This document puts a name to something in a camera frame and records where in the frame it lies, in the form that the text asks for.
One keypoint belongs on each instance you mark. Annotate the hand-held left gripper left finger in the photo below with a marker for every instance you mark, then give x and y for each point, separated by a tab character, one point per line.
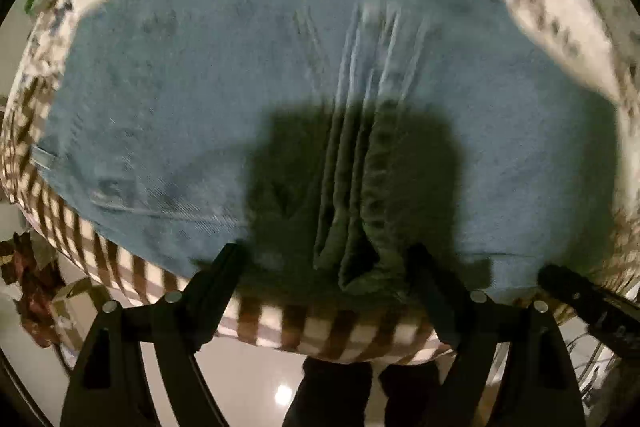
220	268

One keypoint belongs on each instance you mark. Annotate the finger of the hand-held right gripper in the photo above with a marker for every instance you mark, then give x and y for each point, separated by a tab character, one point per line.
565	279

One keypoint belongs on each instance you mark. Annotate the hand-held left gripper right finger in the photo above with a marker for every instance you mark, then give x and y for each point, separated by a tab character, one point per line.
426	268

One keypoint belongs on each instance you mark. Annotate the blue denim pants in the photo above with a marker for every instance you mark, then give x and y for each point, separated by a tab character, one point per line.
200	117

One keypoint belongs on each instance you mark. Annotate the brown checked blanket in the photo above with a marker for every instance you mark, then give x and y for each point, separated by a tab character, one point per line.
320	327

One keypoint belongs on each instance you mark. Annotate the person's dark trouser legs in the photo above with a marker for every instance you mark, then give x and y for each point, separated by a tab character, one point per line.
360	394

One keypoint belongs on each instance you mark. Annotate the dried red flower bouquet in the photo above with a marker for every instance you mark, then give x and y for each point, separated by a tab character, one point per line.
30	277

